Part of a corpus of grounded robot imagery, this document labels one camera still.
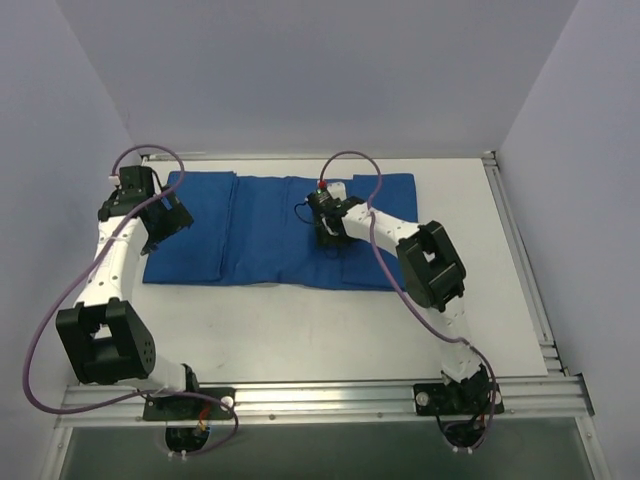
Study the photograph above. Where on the aluminium back rail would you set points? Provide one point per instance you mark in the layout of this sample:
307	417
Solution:
320	157

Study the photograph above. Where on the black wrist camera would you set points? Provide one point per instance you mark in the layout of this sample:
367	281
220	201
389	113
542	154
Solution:
137	180
321	201

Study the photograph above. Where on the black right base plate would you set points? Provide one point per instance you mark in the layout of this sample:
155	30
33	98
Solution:
453	399

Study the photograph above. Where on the aluminium frame rail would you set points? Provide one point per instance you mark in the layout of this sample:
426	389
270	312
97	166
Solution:
552	396

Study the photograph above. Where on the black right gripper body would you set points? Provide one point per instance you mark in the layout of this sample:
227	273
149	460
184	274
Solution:
327	232

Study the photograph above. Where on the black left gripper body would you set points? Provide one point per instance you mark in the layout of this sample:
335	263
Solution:
167	220

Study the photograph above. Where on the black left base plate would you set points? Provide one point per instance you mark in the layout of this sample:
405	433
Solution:
170	408

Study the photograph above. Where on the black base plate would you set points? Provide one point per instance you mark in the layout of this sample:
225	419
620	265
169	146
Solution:
170	408
453	399

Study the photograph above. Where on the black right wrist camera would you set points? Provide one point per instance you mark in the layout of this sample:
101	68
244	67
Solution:
321	201

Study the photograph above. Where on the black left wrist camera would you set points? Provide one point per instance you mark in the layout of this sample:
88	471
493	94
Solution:
137	180

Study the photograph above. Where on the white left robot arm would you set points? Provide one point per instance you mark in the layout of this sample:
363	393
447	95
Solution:
105	339

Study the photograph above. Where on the blue surgical cloth wrap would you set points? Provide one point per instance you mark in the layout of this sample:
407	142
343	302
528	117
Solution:
249	230

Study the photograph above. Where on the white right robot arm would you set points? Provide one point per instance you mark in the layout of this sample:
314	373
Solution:
424	268

